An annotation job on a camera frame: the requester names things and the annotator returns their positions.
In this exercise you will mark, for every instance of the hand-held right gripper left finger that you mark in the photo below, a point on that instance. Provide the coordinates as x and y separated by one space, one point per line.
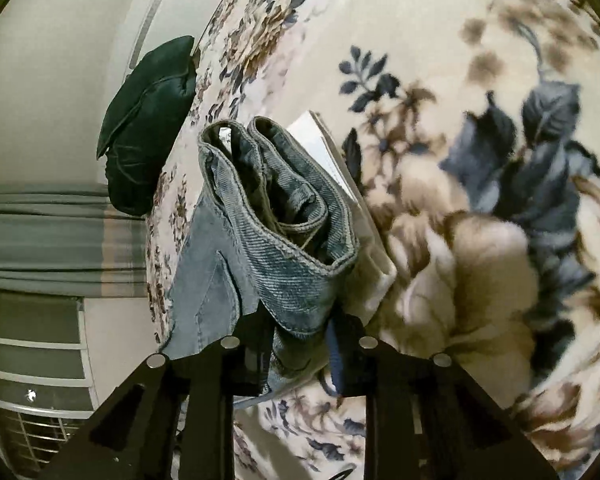
252 360

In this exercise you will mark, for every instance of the floral printed blanket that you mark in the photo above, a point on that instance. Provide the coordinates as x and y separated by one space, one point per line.
430 160

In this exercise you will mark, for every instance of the grey-green curtain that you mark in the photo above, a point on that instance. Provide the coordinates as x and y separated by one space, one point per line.
55 235

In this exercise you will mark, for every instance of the light blue denim pants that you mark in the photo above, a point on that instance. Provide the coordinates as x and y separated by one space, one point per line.
285 240

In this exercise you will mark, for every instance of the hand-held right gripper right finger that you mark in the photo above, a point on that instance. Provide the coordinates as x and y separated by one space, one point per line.
341 355

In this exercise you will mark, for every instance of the dark green pillow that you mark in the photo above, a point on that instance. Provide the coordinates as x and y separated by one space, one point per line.
145 125

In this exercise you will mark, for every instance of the white folded cloth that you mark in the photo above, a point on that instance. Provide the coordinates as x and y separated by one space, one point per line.
367 245

